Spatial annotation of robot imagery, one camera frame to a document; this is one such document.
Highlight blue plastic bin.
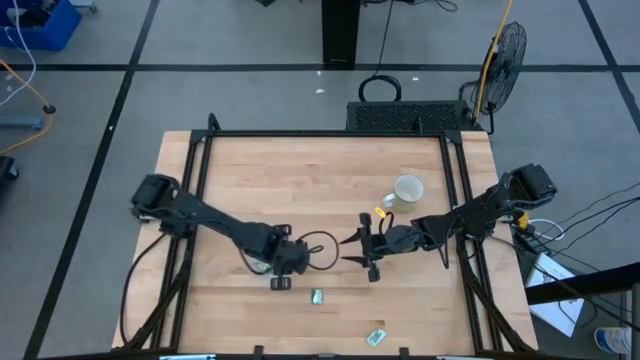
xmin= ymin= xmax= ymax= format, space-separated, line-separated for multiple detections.
xmin=0 ymin=0 xmax=83 ymax=52

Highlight pale translucent mug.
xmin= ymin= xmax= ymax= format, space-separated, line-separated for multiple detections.
xmin=381 ymin=173 xmax=426 ymax=214

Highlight black floor fan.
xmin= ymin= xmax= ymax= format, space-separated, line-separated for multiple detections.
xmin=459 ymin=20 xmax=528 ymax=135

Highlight clear plastic container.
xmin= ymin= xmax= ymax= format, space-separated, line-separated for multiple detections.
xmin=248 ymin=256 xmax=276 ymax=277

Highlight white floor cable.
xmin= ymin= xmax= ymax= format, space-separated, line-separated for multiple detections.
xmin=0 ymin=0 xmax=39 ymax=109

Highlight black desk edge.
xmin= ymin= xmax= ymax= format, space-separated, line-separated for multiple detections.
xmin=524 ymin=261 xmax=640 ymax=306

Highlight grey metal base leg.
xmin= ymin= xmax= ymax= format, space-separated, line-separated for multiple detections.
xmin=0 ymin=114 xmax=45 ymax=132

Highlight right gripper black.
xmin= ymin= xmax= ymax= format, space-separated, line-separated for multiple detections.
xmin=339 ymin=212 xmax=420 ymax=284

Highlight yellow floor cable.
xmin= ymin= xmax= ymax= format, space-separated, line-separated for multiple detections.
xmin=0 ymin=58 xmax=55 ymax=155

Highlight black upright post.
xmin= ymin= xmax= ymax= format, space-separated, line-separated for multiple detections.
xmin=321 ymin=0 xmax=362 ymax=70

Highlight black aluminium table frame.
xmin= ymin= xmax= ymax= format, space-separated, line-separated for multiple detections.
xmin=112 ymin=113 xmax=539 ymax=358

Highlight black caster object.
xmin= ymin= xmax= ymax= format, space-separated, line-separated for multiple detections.
xmin=0 ymin=155 xmax=21 ymax=182

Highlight person's shoe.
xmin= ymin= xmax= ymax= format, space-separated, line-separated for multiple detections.
xmin=593 ymin=326 xmax=633 ymax=356

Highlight coiled black cable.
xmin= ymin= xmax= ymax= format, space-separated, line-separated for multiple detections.
xmin=357 ymin=0 xmax=403 ymax=104

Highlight black floor cable bundle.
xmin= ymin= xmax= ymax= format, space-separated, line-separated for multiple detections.
xmin=514 ymin=181 xmax=640 ymax=332

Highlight white paper sheet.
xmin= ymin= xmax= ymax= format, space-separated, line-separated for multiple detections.
xmin=526 ymin=251 xmax=586 ymax=338

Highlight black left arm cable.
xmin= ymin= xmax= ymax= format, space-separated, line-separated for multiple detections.
xmin=119 ymin=231 xmax=172 ymax=346

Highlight white looped cable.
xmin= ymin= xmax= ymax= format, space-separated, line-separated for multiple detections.
xmin=528 ymin=217 xmax=566 ymax=242

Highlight yellow cable by fan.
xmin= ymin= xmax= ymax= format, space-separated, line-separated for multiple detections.
xmin=473 ymin=0 xmax=516 ymax=120

